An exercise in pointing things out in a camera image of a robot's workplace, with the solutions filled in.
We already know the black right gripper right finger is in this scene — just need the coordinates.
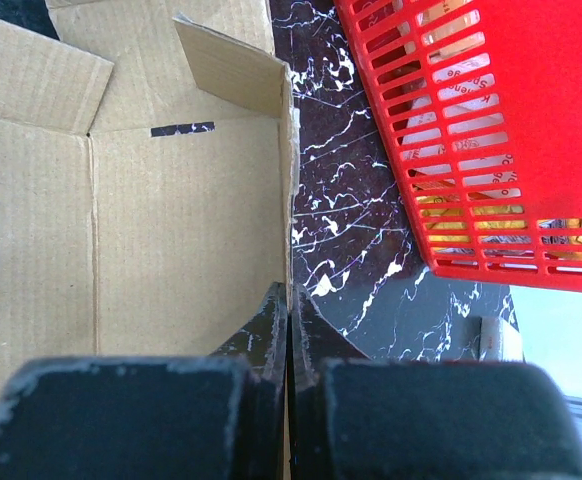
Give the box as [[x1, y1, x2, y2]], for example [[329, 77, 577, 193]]
[[288, 287, 582, 479]]

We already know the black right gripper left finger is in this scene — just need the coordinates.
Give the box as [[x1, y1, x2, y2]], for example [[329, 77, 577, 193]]
[[0, 283, 288, 479]]

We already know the brown cardboard box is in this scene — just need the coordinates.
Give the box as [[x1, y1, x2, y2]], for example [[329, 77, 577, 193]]
[[0, 1, 298, 393]]

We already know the white wrapped tissue pack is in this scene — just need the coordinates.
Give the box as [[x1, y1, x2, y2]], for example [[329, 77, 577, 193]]
[[479, 317, 524, 362]]

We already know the red plastic shopping basket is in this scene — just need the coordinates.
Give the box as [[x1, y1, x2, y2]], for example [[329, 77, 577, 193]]
[[336, 1, 582, 292]]

